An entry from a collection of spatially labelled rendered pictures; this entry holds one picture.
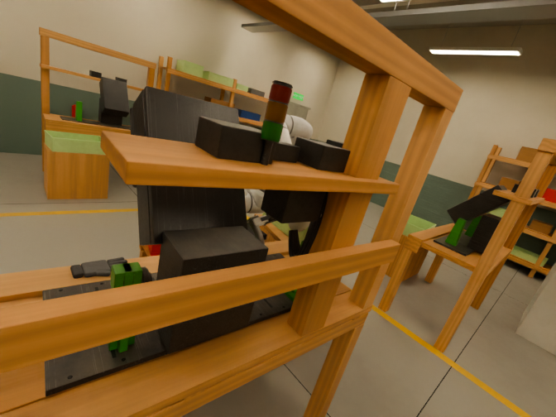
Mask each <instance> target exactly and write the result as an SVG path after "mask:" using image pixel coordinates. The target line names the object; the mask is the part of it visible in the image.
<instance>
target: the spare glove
mask: <svg viewBox="0 0 556 417"><path fill-rule="evenodd" d="M123 263H127V260H124V257H119V258H114V259H109V260H107V261H106V260H101V261H90V262H84V263H82V264H81V265H73V266H71V267H70V270H71V273H72V276H73V277H74V278H75V279H76V278H81V277H83V276H84V277H92V276H110V275H111V270H112V265H118V264H123Z"/></svg>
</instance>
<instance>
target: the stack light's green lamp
mask: <svg viewBox="0 0 556 417"><path fill-rule="evenodd" d="M282 130H283V125H281V124H278V123H274V122H269V121H266V120H265V121H263V125H262V129H261V139H262V140H264V141H269V142H274V143H279V141H280V137H281V133H282Z"/></svg>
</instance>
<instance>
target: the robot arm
mask: <svg viewBox="0 0 556 417"><path fill-rule="evenodd" d="M312 134H313V128H312V127H311V125H310V124H309V123H308V122H307V121H306V120H304V119H303V118H301V117H296V116H292V115H287V114H286V117H285V123H284V125H283V130H282V133H281V137H280V141H282V142H286V143H290V144H292V145H294V144H295V141H296V137H302V138H306V139H310V138H311V137H312ZM244 191H245V202H246V213H264V211H262V210H261V204H262V200H263V197H264V193H265V189H250V190H249V191H247V190H246V189H244ZM252 221H253V224H254V226H257V225H259V226H261V225H264V226H266V224H268V223H272V222H275V221H277V220H275V219H274V218H273V217H272V216H270V215H269V214H267V213H266V215H263V216H260V217H258V218H254V219H253V220H252ZM309 224H310V222H302V223H289V227H290V229H291V230H298V232H302V231H304V230H305V229H306V228H307V227H308V226H309Z"/></svg>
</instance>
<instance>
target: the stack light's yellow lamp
mask: <svg viewBox="0 0 556 417"><path fill-rule="evenodd" d="M287 110H288V105H285V104H283V103H277V102H273V101H268V103H267V106H266V113H265V118H264V120H266V121H269V122H274V123H278V124H281V125H284V123H285V117H286V114H287Z"/></svg>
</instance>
